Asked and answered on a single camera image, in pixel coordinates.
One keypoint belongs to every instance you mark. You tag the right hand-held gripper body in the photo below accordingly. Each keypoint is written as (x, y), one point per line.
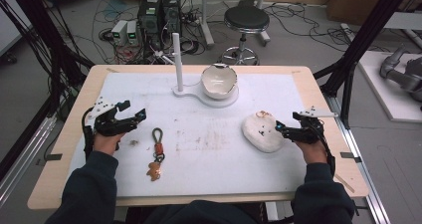
(308, 132)

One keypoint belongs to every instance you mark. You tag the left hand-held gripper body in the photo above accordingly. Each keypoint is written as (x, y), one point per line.
(107, 124)

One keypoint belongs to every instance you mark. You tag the white plush pouch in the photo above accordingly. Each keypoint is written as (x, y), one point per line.
(260, 136)

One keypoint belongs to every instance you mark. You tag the person's left hand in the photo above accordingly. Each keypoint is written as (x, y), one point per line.
(106, 145)

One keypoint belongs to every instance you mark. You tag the person's right hand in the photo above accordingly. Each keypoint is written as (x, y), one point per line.
(313, 153)

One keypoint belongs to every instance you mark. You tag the wooden table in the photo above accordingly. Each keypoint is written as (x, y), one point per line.
(331, 151)

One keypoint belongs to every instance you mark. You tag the grey tape strip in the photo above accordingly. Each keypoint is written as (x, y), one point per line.
(351, 157)
(53, 157)

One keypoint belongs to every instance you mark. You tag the white stand with pole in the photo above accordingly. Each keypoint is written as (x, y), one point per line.
(178, 68)

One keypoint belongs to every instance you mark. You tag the grey power supply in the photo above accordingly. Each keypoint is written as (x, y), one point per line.
(132, 33)
(118, 31)

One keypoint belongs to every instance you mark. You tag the white eggshell-shaped bowl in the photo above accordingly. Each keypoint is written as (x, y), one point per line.
(217, 81)

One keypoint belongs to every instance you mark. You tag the white floor board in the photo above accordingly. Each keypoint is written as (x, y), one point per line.
(381, 98)

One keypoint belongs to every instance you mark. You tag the white table mat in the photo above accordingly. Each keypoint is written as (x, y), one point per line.
(205, 164)

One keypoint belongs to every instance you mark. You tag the black computer tower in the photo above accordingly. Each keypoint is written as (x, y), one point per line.
(150, 21)
(171, 15)

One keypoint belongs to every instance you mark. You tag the black round stool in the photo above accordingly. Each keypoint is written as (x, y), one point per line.
(246, 18)

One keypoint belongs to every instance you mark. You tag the person's body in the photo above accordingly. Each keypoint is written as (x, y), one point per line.
(205, 214)

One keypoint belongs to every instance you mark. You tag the cardboard box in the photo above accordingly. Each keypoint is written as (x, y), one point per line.
(365, 1)

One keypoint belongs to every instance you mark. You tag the aluminium rail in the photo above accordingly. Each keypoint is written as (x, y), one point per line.
(23, 157)
(361, 171)

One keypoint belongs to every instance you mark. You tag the black frame post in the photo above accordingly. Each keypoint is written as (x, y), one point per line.
(36, 28)
(365, 38)

